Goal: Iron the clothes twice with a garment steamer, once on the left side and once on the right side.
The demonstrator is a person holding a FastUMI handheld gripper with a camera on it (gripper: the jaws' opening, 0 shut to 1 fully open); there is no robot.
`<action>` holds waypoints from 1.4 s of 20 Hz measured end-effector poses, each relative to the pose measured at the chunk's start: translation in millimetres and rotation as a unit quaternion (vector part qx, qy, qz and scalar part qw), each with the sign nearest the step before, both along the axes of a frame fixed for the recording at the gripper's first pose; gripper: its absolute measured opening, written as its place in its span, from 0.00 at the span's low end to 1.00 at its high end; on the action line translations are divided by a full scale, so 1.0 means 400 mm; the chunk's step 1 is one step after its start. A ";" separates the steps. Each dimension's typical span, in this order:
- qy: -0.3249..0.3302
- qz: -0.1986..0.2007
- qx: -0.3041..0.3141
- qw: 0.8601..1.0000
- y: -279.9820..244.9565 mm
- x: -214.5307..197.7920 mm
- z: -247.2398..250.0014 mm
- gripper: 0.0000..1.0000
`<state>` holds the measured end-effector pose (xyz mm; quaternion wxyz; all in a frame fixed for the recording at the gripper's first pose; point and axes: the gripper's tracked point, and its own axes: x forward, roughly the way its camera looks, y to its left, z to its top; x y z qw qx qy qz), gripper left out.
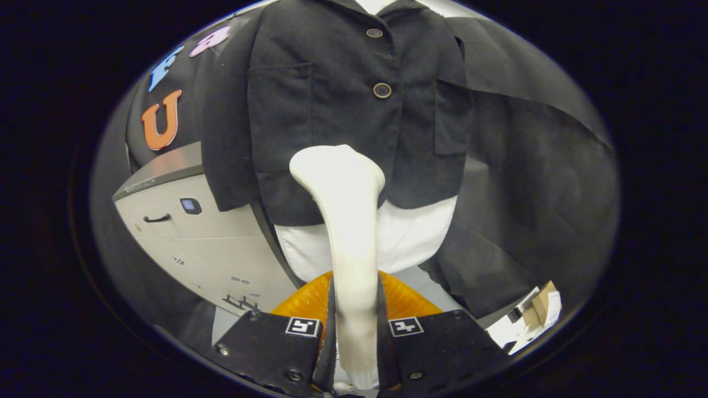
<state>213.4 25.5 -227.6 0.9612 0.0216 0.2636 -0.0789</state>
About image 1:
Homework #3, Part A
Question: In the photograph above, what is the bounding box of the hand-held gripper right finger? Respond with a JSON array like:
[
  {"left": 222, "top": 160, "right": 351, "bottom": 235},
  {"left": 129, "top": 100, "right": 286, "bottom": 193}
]
[{"left": 377, "top": 271, "right": 513, "bottom": 395}]

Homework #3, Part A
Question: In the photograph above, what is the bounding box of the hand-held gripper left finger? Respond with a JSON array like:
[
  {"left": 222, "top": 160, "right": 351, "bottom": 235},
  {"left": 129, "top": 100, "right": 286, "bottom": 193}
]
[{"left": 213, "top": 271, "right": 338, "bottom": 396}]

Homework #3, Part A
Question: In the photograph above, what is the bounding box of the white garment steamer head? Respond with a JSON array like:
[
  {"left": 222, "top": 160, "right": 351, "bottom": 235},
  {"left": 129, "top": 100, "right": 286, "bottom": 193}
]
[{"left": 289, "top": 145, "right": 387, "bottom": 391}]

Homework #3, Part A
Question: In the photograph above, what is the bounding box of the black button jacket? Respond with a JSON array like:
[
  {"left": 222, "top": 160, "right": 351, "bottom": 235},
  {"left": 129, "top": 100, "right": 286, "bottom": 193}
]
[{"left": 200, "top": 0, "right": 477, "bottom": 228}]

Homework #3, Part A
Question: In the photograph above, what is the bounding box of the white mannequin torso stand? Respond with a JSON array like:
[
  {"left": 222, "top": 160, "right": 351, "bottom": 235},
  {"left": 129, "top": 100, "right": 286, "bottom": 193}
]
[{"left": 274, "top": 0, "right": 459, "bottom": 284}]

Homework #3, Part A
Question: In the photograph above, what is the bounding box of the white paper packaging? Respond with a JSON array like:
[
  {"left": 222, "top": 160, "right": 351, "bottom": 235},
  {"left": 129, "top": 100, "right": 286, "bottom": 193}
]
[{"left": 486, "top": 287, "right": 563, "bottom": 355}]

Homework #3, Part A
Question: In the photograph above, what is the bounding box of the brown cardboard box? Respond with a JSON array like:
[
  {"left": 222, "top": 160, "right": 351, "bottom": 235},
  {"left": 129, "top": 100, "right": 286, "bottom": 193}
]
[{"left": 522, "top": 280, "right": 559, "bottom": 328}]

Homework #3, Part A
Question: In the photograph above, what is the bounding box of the black backdrop cloth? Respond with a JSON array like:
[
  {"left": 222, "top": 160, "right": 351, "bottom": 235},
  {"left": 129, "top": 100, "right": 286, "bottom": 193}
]
[{"left": 91, "top": 0, "right": 621, "bottom": 344}]

